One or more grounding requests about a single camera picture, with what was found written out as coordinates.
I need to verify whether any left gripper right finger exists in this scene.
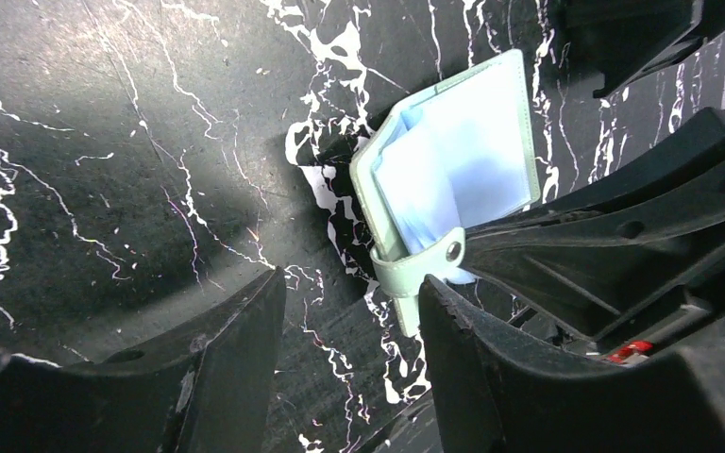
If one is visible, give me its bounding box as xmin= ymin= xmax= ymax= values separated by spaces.
xmin=419 ymin=276 xmax=725 ymax=452

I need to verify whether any mint green card holder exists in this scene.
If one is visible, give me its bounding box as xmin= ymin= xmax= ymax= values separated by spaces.
xmin=350 ymin=49 xmax=540 ymax=337

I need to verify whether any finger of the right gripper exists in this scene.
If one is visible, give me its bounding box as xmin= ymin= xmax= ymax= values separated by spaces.
xmin=554 ymin=0 xmax=725 ymax=98
xmin=462 ymin=108 xmax=725 ymax=341

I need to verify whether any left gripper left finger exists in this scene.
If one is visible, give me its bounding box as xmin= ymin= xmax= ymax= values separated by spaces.
xmin=0 ymin=269 xmax=287 ymax=452

